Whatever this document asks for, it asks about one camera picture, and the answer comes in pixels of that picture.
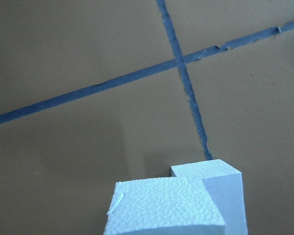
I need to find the blue block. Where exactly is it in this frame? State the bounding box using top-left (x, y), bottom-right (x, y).
top-left (104, 177), bottom-right (226, 235)
top-left (171, 159), bottom-right (248, 235)

